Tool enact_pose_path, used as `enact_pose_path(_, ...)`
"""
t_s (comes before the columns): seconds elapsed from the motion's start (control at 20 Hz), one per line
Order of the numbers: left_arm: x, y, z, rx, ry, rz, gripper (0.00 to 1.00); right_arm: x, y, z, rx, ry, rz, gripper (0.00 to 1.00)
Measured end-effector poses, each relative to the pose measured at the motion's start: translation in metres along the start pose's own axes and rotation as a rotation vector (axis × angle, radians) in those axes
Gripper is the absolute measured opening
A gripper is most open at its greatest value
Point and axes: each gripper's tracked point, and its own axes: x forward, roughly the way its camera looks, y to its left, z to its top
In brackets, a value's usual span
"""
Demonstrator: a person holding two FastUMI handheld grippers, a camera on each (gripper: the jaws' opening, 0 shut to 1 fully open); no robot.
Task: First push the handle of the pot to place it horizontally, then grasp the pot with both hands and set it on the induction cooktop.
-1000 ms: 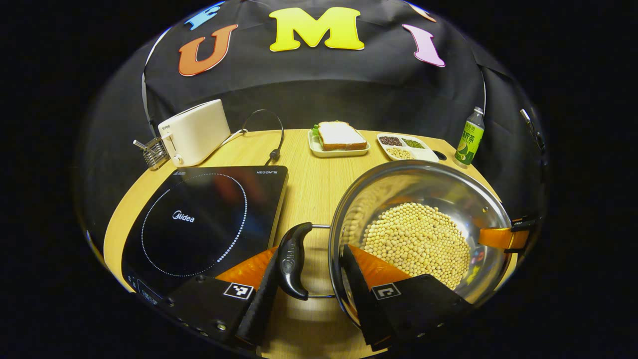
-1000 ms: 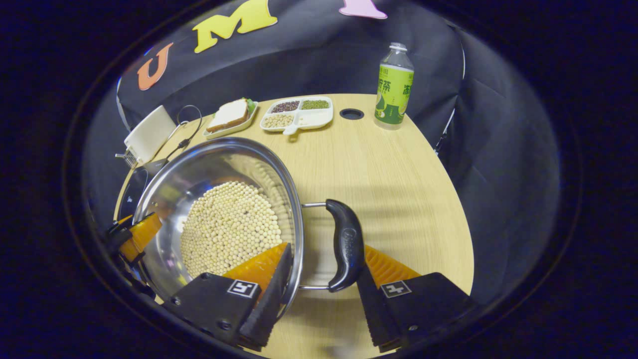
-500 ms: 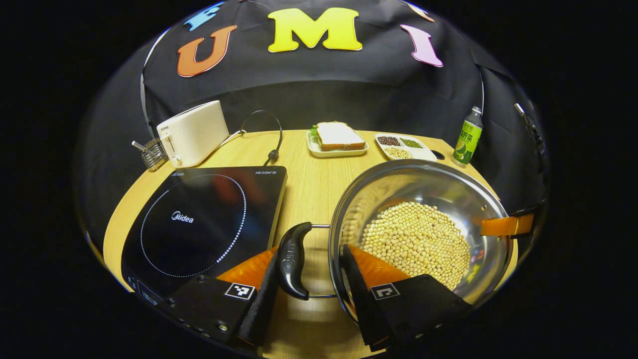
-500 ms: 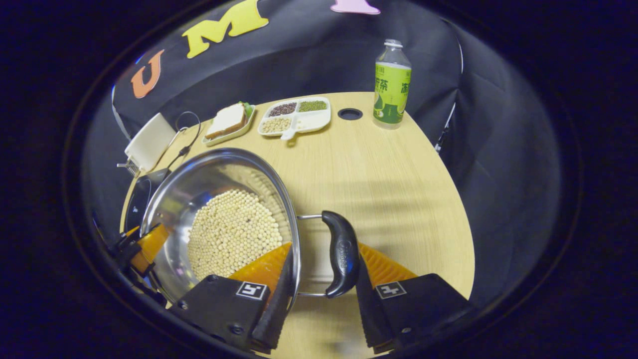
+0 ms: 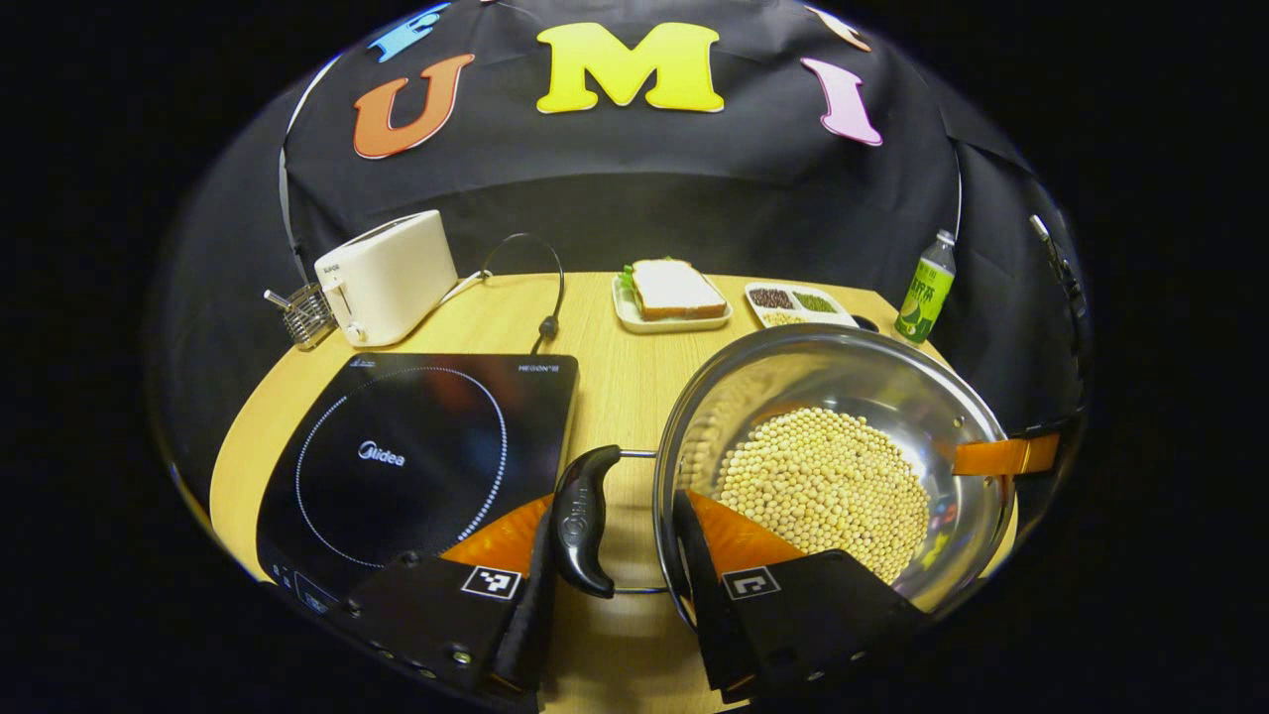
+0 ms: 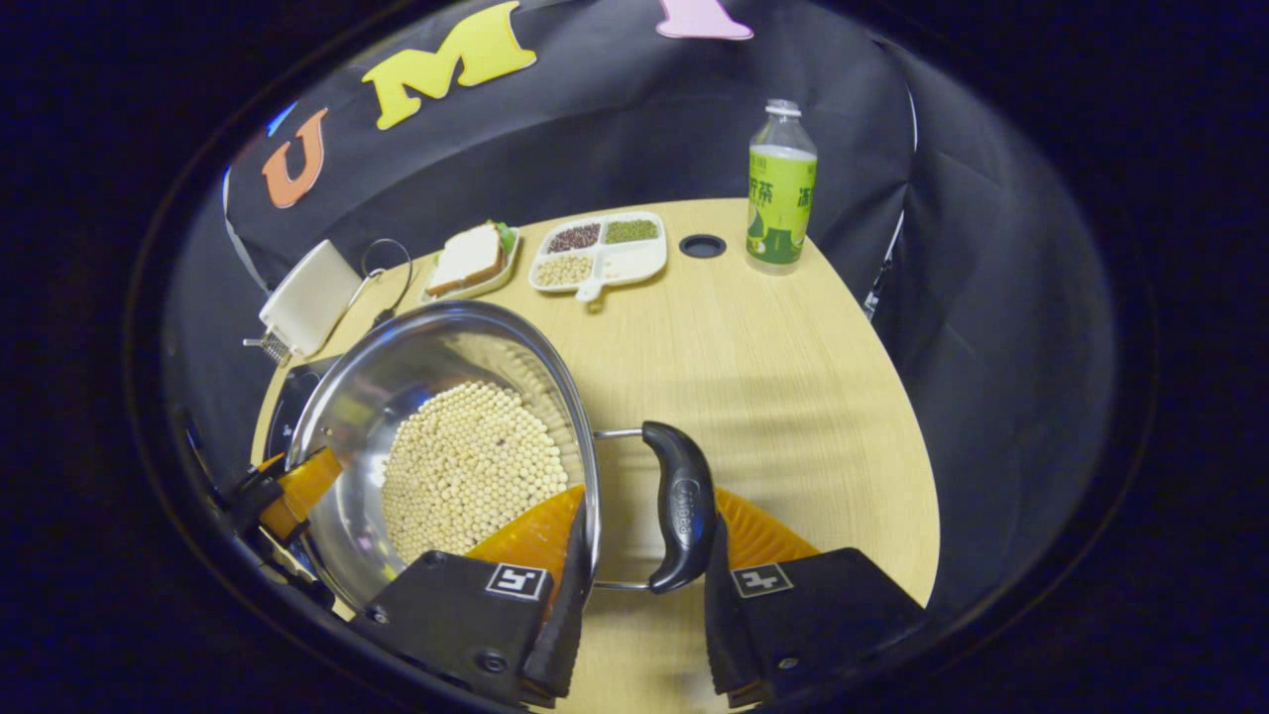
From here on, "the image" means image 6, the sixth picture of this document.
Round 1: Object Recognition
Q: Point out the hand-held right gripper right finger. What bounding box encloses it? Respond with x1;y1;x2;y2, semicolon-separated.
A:
702;486;928;707

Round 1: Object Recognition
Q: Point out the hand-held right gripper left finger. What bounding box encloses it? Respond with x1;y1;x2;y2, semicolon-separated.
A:
349;486;594;707

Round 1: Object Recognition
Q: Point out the black induction cooktop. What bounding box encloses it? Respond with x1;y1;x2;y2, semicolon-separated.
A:
263;355;343;462

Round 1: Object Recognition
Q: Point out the stainless steel pot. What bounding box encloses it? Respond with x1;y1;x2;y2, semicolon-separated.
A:
285;300;719;611

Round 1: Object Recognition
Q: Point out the pile of soybeans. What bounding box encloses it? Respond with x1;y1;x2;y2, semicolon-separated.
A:
381;382;571;566

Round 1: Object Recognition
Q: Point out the white box appliance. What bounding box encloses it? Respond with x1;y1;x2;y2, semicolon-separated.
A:
259;239;365;358

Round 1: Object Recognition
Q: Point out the small sandwich plate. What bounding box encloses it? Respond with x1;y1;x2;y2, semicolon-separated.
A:
419;226;522;303

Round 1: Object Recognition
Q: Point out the white bread sandwich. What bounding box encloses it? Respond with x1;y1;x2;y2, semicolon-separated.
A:
426;222;509;297

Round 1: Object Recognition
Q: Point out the white divided bean dish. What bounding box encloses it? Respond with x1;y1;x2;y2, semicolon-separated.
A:
528;211;668;302

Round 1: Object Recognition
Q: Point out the green label drink bottle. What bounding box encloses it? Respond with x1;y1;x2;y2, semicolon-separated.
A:
746;99;819;277

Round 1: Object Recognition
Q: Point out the black backdrop cloth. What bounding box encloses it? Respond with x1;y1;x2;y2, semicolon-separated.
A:
164;0;1116;616

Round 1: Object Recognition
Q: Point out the black power cable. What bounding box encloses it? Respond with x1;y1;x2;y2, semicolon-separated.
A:
342;238;414;333

